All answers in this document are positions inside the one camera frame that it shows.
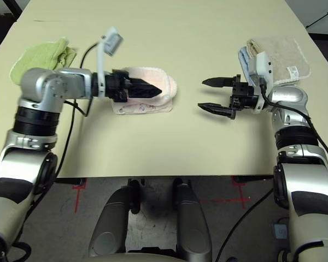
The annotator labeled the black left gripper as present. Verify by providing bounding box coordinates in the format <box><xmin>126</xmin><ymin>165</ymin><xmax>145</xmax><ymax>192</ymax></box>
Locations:
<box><xmin>105</xmin><ymin>69</ymin><xmax>163</xmax><ymax>104</ymax></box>

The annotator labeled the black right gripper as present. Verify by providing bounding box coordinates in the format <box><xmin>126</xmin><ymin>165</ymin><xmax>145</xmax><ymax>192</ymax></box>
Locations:
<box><xmin>197</xmin><ymin>74</ymin><xmax>260</xmax><ymax>120</ymax></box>

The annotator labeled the pink terry towel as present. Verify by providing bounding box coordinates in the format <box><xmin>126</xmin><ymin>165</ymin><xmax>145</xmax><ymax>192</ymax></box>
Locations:
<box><xmin>110</xmin><ymin>66</ymin><xmax>179</xmax><ymax>115</ymax></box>

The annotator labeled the light blue folded towel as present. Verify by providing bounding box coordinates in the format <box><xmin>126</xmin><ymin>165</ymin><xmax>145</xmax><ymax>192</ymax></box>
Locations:
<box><xmin>237</xmin><ymin>46</ymin><xmax>256</xmax><ymax>85</ymax></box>

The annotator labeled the beige folded towel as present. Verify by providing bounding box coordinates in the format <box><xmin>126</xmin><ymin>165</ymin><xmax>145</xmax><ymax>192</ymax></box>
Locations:
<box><xmin>247</xmin><ymin>37</ymin><xmax>311</xmax><ymax>87</ymax></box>

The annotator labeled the green folded towel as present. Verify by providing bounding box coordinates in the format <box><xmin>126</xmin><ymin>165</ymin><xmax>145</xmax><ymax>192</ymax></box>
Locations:
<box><xmin>10</xmin><ymin>37</ymin><xmax>78</xmax><ymax>86</ymax></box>

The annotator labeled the grey right robot leg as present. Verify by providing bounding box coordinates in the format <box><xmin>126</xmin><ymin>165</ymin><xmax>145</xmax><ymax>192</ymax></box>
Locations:
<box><xmin>172</xmin><ymin>177</ymin><xmax>213</xmax><ymax>262</ymax></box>

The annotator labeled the grey robot leg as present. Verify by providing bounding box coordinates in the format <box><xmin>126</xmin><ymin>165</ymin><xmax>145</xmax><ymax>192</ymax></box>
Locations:
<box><xmin>87</xmin><ymin>180</ymin><xmax>140</xmax><ymax>259</ymax></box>
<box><xmin>172</xmin><ymin>177</ymin><xmax>213</xmax><ymax>262</ymax></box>

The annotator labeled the grey left robot leg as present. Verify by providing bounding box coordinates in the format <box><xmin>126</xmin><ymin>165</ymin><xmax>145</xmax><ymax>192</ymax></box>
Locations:
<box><xmin>87</xmin><ymin>180</ymin><xmax>140</xmax><ymax>259</ymax></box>

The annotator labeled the small grey floor box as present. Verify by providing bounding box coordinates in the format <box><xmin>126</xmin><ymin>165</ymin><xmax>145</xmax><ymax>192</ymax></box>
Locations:
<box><xmin>273</xmin><ymin>223</ymin><xmax>287</xmax><ymax>240</ymax></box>

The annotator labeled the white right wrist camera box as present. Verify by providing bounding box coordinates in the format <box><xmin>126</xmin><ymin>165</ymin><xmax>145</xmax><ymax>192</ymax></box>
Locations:
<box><xmin>247</xmin><ymin>51</ymin><xmax>276</xmax><ymax>114</ymax></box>

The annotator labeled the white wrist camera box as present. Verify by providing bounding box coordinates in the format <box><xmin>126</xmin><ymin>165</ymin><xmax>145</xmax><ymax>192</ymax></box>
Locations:
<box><xmin>247</xmin><ymin>51</ymin><xmax>276</xmax><ymax>114</ymax></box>
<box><xmin>95</xmin><ymin>26</ymin><xmax>125</xmax><ymax>100</ymax></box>

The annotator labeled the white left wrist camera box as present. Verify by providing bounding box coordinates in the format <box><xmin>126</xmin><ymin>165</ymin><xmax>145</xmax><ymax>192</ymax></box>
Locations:
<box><xmin>95</xmin><ymin>26</ymin><xmax>125</xmax><ymax>100</ymax></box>

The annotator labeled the black left wrist camera cable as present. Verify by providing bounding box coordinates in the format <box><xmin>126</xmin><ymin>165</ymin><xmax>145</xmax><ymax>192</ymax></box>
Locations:
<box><xmin>0</xmin><ymin>42</ymin><xmax>103</xmax><ymax>262</ymax></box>

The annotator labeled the black metal frame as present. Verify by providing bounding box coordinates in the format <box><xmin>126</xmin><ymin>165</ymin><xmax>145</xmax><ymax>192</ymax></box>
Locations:
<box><xmin>0</xmin><ymin>0</ymin><xmax>24</xmax><ymax>20</ymax></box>
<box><xmin>288</xmin><ymin>0</ymin><xmax>328</xmax><ymax>35</ymax></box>

